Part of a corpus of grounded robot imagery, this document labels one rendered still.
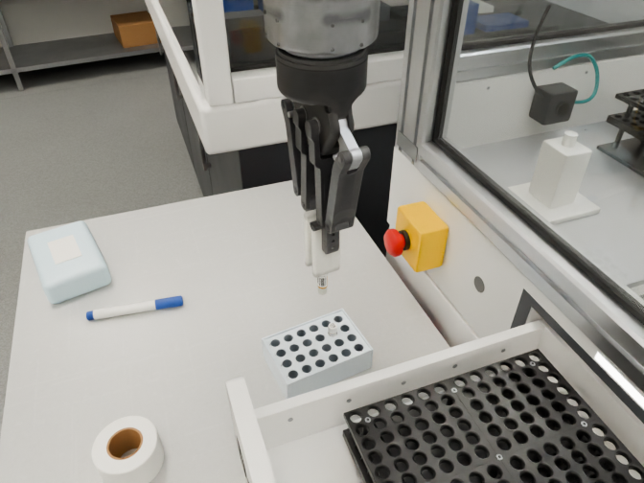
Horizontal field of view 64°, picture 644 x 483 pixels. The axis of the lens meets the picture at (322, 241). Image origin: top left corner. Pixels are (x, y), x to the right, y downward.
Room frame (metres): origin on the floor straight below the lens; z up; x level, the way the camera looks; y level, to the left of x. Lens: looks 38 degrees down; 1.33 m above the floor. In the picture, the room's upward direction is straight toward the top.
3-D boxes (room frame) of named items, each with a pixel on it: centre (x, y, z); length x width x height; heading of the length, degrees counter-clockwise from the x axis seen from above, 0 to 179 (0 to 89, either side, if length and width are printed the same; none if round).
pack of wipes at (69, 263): (0.64, 0.41, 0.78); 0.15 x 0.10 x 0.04; 33
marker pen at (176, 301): (0.55, 0.28, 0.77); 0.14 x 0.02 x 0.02; 104
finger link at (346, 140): (0.39, -0.02, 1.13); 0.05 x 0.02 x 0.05; 27
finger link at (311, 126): (0.41, -0.01, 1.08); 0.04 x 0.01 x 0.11; 117
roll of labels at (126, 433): (0.31, 0.22, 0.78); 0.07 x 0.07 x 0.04
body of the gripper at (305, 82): (0.42, 0.00, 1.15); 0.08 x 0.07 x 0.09; 27
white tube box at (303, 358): (0.45, 0.01, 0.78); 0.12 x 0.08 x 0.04; 117
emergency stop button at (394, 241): (0.57, -0.11, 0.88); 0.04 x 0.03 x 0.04; 20
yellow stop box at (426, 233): (0.58, -0.14, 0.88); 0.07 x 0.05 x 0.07; 20
